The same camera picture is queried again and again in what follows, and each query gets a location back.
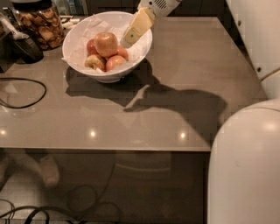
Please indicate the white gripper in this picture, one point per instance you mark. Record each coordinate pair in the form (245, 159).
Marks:
(156, 4)

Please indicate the large top red apple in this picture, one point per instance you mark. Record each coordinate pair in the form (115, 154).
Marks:
(106, 44)

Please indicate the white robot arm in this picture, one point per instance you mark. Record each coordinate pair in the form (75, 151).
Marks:
(243, 180)

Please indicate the back right red apple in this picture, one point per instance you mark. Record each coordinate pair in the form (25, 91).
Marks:
(123, 52)

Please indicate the front right red apple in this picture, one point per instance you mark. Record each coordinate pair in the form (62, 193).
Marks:
(114, 61)

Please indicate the back left red apple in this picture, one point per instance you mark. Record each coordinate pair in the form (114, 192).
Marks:
(91, 47)

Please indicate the front left yellowish apple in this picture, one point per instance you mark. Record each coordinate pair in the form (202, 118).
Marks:
(95, 61)

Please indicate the white ceramic bowl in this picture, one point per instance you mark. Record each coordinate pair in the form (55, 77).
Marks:
(137, 55)

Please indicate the small white items behind bowl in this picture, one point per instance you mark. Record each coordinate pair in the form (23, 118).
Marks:
(68, 22)

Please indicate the glass jar of chips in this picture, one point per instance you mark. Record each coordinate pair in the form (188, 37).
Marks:
(42, 18)

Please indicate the black appliance with silver handle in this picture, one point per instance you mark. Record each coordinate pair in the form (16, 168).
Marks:
(23, 44)

